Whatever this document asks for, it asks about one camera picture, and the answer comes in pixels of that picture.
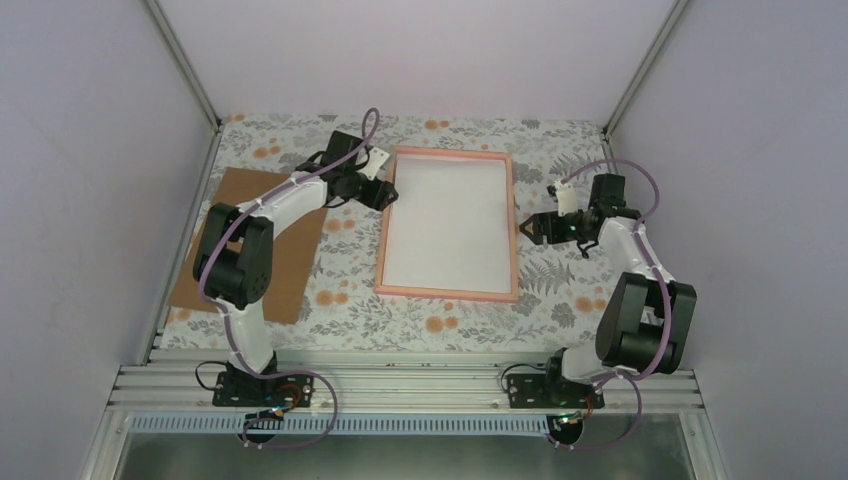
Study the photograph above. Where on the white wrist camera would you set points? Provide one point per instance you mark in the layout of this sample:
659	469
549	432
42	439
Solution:
565	195
371	162

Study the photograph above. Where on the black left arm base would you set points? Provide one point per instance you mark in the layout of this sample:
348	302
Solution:
238	389

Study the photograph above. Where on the floral patterned table cloth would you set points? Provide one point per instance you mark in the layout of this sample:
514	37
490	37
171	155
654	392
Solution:
562	295

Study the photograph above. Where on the sunset landscape photo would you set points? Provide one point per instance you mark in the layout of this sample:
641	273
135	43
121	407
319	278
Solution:
450	225

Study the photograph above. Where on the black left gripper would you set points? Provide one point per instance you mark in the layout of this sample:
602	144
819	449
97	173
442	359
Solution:
378	198

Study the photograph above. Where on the aluminium rail platform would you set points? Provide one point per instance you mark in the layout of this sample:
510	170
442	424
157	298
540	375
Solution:
182	380

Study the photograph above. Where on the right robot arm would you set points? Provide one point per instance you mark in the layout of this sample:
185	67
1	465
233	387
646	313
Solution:
645	324

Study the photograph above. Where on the pink wooden picture frame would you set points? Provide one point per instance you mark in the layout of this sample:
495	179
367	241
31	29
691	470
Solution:
513	225

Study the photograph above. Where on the grey slotted cable duct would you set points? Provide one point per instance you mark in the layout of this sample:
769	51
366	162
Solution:
351	424

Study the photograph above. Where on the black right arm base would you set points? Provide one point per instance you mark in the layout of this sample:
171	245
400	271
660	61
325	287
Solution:
538	391

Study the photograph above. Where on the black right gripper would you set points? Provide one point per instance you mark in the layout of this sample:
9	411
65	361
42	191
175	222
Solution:
539	220

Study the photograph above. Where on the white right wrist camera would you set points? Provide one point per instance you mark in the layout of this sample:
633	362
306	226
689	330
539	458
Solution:
565	195

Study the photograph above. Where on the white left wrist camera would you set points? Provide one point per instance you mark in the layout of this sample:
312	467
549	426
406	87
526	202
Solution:
371	162

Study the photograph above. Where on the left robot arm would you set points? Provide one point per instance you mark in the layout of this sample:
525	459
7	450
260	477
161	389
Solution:
234	258

